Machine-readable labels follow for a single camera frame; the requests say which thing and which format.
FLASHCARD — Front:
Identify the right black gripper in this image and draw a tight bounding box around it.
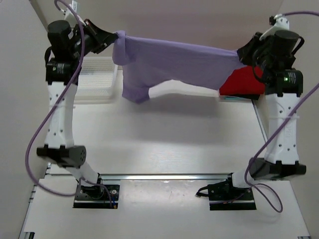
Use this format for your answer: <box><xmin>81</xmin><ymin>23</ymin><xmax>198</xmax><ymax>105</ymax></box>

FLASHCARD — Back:
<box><xmin>237</xmin><ymin>34</ymin><xmax>273</xmax><ymax>73</ymax></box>

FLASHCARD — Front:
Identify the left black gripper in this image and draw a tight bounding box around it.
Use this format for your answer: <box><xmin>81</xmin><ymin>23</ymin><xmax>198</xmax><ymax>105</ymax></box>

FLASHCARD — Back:
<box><xmin>74</xmin><ymin>14</ymin><xmax>120</xmax><ymax>54</ymax></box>

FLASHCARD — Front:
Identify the purple t shirt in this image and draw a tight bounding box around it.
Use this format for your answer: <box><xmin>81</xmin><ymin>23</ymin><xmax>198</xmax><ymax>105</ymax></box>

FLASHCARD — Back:
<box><xmin>112</xmin><ymin>30</ymin><xmax>244</xmax><ymax>104</ymax></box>

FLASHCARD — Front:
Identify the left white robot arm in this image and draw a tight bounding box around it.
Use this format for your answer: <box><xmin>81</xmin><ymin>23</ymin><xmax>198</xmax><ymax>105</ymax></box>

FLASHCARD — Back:
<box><xmin>36</xmin><ymin>2</ymin><xmax>118</xmax><ymax>198</ymax></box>

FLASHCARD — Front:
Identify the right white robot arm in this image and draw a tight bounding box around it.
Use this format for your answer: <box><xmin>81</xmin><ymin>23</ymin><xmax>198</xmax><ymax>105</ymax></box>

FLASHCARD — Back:
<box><xmin>223</xmin><ymin>14</ymin><xmax>307</xmax><ymax>200</ymax></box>

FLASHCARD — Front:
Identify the folded red t shirt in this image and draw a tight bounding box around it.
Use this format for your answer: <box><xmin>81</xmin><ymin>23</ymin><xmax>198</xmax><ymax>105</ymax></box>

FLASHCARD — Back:
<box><xmin>219</xmin><ymin>66</ymin><xmax>265</xmax><ymax>98</ymax></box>

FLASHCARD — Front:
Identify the white plastic basket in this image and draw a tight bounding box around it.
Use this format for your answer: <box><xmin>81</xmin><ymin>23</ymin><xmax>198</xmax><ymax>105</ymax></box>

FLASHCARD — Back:
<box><xmin>74</xmin><ymin>56</ymin><xmax>118</xmax><ymax>104</ymax></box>

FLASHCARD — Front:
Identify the folded teal t shirt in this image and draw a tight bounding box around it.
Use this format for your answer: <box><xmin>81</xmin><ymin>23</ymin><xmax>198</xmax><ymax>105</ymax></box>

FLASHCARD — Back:
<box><xmin>219</xmin><ymin>96</ymin><xmax>251</xmax><ymax>103</ymax></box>

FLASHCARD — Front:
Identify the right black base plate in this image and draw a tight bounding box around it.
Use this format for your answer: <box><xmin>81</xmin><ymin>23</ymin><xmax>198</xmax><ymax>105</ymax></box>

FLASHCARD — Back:
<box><xmin>195</xmin><ymin>174</ymin><xmax>257</xmax><ymax>211</ymax></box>

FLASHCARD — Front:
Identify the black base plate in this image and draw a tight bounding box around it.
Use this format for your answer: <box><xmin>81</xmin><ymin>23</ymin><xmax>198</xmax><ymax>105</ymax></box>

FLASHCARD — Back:
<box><xmin>73</xmin><ymin>184</ymin><xmax>120</xmax><ymax>209</ymax></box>
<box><xmin>195</xmin><ymin>174</ymin><xmax>257</xmax><ymax>211</ymax></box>

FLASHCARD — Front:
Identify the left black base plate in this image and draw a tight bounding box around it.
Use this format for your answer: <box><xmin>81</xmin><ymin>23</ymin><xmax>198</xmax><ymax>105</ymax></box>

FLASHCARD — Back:
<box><xmin>73</xmin><ymin>184</ymin><xmax>120</xmax><ymax>209</ymax></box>

